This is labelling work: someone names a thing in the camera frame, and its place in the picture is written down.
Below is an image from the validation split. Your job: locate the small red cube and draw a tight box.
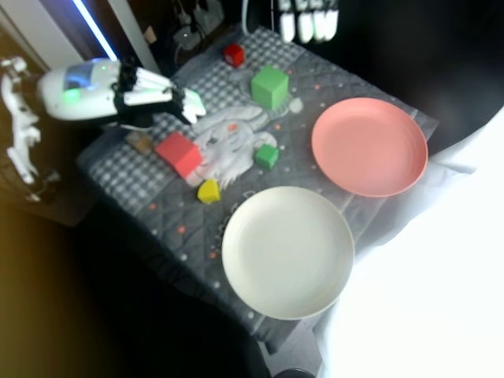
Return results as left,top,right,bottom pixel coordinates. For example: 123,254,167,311
223,43,246,68

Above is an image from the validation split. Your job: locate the small green cube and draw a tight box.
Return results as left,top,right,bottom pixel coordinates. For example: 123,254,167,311
254,143,280,171

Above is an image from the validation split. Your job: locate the blue-white light strip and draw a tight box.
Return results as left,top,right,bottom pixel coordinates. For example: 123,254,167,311
72,0,119,60

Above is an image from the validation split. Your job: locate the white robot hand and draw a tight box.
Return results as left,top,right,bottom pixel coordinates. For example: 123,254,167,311
36,57,207,129
277,0,340,43

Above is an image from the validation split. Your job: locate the yellow block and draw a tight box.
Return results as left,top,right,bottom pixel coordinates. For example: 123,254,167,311
197,179,221,205

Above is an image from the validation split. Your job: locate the white cloth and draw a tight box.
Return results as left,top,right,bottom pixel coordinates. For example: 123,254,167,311
314,117,504,378

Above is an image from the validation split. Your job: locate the pink plate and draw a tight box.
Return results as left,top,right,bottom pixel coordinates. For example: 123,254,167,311
311,97,429,198

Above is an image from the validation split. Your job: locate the large red block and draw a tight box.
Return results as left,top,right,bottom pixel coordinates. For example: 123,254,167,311
154,132,203,180

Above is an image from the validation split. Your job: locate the white plate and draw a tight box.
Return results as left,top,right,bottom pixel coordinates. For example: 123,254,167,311
220,186,355,321

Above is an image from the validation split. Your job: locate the large green cube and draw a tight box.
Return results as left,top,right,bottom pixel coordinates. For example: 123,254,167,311
250,65,290,110

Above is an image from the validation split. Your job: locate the small brown wooden block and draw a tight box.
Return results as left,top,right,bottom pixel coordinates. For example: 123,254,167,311
125,132,153,153

